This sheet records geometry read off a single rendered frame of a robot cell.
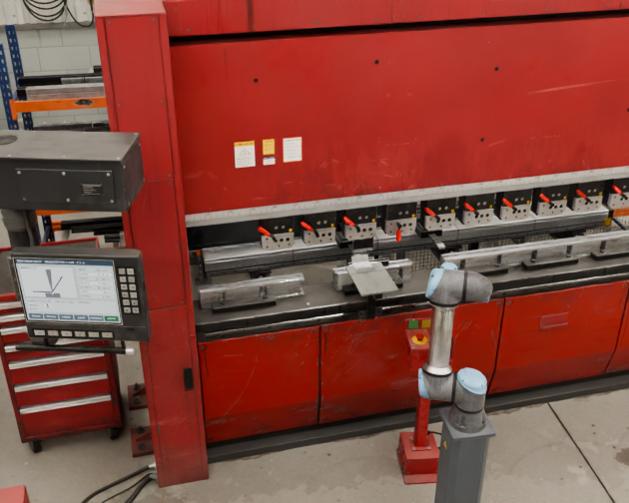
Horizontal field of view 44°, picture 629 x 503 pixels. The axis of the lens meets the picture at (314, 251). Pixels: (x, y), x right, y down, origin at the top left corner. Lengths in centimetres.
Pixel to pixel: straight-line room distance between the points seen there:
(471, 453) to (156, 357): 142
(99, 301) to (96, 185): 45
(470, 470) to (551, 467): 101
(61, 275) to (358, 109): 144
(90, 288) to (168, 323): 71
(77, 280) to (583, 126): 243
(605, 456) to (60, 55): 563
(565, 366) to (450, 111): 171
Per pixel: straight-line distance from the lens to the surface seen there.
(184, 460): 399
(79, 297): 288
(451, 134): 364
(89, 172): 265
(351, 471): 411
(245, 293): 371
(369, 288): 361
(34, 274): 289
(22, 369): 405
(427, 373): 310
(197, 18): 317
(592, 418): 466
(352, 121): 344
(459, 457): 329
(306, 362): 387
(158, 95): 303
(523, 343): 431
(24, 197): 277
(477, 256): 402
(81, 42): 757
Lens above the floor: 292
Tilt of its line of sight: 29 degrees down
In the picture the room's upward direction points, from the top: straight up
